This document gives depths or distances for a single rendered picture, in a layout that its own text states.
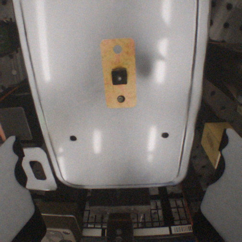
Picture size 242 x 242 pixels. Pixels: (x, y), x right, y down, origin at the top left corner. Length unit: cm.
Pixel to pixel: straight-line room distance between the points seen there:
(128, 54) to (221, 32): 40
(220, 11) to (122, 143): 44
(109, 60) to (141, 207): 27
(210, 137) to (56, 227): 28
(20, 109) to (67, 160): 11
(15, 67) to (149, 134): 46
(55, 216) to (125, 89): 26
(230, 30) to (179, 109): 38
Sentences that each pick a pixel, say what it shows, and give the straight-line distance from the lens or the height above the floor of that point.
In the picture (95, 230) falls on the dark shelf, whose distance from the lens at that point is 44.
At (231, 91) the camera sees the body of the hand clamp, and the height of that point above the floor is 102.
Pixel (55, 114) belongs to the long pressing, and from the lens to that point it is 26.
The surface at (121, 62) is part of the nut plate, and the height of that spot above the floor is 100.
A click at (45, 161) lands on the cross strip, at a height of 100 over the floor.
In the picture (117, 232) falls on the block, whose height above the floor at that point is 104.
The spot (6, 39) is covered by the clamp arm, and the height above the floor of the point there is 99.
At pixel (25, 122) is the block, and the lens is 31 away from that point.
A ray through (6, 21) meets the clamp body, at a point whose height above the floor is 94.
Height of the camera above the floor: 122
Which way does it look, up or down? 60 degrees down
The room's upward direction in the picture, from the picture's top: 179 degrees counter-clockwise
